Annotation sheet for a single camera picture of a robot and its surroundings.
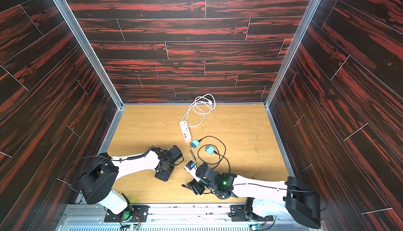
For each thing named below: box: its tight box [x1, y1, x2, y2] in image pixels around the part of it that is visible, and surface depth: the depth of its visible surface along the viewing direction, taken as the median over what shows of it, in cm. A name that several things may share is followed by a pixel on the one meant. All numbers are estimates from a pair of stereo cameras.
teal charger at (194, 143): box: [190, 139, 200, 149], surface depth 98 cm
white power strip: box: [178, 120, 192, 143], surface depth 103 cm
